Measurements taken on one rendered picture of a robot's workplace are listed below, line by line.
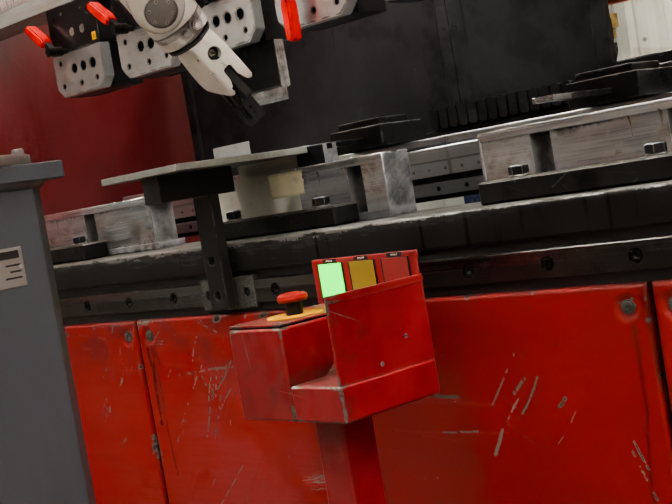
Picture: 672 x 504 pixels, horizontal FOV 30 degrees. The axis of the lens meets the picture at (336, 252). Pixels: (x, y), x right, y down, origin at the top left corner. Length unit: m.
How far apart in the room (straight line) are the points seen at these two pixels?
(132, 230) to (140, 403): 0.33
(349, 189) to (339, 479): 0.50
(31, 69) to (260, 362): 1.38
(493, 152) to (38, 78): 1.35
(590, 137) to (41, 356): 0.77
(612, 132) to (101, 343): 1.02
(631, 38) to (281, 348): 4.86
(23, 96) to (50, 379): 1.64
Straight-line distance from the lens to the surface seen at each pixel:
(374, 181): 1.84
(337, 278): 1.64
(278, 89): 2.00
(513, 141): 1.68
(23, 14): 2.48
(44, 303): 1.19
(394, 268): 1.56
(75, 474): 1.20
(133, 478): 2.23
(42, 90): 2.80
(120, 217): 2.32
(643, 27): 6.24
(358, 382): 1.47
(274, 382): 1.54
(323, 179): 1.91
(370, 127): 2.12
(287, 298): 1.57
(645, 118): 1.58
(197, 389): 2.03
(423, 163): 2.12
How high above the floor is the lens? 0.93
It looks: 3 degrees down
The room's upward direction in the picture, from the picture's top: 10 degrees counter-clockwise
